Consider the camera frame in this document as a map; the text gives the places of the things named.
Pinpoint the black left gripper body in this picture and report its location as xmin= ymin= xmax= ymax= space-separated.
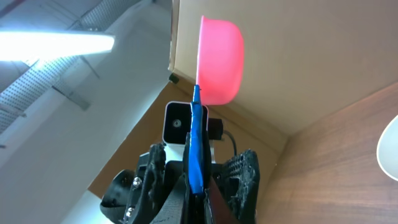
xmin=99 ymin=143 xmax=260 ymax=223

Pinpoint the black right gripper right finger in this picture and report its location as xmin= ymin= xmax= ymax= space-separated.
xmin=204 ymin=177 xmax=239 ymax=224

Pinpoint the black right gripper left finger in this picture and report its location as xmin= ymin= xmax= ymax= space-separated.
xmin=155 ymin=174 xmax=191 ymax=224

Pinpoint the pink scoop with blue handle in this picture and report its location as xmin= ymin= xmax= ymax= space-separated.
xmin=188 ymin=16 xmax=244 ymax=195

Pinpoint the white bowl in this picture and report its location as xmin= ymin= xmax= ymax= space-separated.
xmin=376 ymin=116 xmax=398 ymax=181

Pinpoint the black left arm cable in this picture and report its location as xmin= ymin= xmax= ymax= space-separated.
xmin=222 ymin=129 xmax=239 ymax=156

